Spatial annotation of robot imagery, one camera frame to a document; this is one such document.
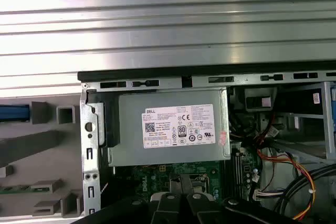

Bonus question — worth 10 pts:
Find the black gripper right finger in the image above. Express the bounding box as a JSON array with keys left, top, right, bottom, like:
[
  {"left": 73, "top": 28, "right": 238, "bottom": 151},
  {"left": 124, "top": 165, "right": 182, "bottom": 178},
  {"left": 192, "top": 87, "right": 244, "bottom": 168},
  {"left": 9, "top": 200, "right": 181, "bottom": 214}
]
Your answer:
[{"left": 186, "top": 174, "right": 299, "bottom": 224}]

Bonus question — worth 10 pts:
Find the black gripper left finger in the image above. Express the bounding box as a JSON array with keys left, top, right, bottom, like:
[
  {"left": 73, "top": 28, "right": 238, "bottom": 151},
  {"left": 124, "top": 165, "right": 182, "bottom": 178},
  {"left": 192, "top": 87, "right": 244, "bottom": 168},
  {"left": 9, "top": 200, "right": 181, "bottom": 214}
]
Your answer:
[{"left": 77, "top": 174, "right": 188, "bottom": 224}]

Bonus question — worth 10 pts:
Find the hard disk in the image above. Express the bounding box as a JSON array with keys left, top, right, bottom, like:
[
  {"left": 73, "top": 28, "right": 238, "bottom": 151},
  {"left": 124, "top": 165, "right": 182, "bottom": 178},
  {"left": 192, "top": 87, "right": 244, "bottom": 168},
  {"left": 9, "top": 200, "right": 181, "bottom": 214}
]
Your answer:
[{"left": 0, "top": 104, "right": 30, "bottom": 123}]

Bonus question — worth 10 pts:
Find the CPU socket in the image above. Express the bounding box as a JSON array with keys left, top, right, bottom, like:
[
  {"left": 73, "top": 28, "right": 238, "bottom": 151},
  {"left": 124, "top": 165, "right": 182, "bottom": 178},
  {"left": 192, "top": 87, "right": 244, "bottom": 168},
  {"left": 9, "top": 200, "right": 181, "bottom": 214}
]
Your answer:
[{"left": 169, "top": 173, "right": 211, "bottom": 196}]

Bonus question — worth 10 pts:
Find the green motherboard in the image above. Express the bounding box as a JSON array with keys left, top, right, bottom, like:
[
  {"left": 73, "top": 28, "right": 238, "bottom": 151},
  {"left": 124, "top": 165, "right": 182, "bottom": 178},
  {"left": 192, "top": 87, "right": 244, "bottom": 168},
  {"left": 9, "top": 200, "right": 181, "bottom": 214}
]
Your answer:
[{"left": 131, "top": 149, "right": 263, "bottom": 206}]

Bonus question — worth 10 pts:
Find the black RAM slot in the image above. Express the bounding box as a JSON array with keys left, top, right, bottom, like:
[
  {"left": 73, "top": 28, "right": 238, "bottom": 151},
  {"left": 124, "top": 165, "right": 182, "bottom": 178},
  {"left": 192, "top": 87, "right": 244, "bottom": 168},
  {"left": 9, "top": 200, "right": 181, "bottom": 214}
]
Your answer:
[
  {"left": 236, "top": 152, "right": 246, "bottom": 199},
  {"left": 230, "top": 152, "right": 239, "bottom": 199}
]

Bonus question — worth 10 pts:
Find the grey power supply unit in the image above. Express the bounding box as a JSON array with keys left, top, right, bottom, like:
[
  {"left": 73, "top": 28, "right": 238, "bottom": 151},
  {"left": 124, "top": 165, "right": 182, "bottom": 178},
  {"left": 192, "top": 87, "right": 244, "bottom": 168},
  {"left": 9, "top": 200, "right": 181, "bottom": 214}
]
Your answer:
[{"left": 108, "top": 87, "right": 232, "bottom": 167}]

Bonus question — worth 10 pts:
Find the black open PC case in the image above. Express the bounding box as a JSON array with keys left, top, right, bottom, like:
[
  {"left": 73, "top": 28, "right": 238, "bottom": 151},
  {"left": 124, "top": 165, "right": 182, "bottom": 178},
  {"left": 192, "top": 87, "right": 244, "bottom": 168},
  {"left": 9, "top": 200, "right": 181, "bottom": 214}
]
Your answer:
[{"left": 77, "top": 68, "right": 336, "bottom": 224}]

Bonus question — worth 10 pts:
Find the grey parts rack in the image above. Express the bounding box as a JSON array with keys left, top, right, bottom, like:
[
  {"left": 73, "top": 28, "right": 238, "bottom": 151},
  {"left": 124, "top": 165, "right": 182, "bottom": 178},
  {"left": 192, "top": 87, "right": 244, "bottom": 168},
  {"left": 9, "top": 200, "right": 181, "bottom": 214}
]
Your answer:
[{"left": 0, "top": 94, "right": 86, "bottom": 219}]

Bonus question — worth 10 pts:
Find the green RAM stick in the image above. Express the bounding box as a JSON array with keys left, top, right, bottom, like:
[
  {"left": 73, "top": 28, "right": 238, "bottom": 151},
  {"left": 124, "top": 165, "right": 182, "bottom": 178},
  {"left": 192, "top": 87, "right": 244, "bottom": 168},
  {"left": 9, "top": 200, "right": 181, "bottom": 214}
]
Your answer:
[{"left": 0, "top": 186, "right": 52, "bottom": 195}]

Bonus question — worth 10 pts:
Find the silver drive cage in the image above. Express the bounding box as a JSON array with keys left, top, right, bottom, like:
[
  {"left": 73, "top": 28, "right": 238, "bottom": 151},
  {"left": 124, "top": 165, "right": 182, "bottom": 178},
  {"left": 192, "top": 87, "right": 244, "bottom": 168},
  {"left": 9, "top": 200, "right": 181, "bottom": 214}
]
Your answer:
[{"left": 272, "top": 81, "right": 336, "bottom": 161}]

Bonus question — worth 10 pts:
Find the blue drive latch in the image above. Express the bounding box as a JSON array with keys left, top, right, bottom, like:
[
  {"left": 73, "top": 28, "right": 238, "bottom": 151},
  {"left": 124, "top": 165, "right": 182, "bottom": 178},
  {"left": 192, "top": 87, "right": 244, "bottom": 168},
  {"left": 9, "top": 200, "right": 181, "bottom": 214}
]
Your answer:
[{"left": 331, "top": 82, "right": 336, "bottom": 133}]

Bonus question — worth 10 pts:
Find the orange wire bundle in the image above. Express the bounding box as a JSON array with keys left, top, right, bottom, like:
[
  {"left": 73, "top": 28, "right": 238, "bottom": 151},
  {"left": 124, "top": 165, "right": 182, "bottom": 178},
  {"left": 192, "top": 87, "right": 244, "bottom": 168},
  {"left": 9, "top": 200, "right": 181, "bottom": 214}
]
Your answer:
[{"left": 256, "top": 147, "right": 317, "bottom": 221}]

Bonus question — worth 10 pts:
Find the black cable bundle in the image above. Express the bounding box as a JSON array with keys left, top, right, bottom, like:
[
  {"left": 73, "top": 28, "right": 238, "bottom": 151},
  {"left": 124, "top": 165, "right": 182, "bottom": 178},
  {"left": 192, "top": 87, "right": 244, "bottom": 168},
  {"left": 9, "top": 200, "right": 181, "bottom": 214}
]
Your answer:
[{"left": 275, "top": 165, "right": 336, "bottom": 224}]

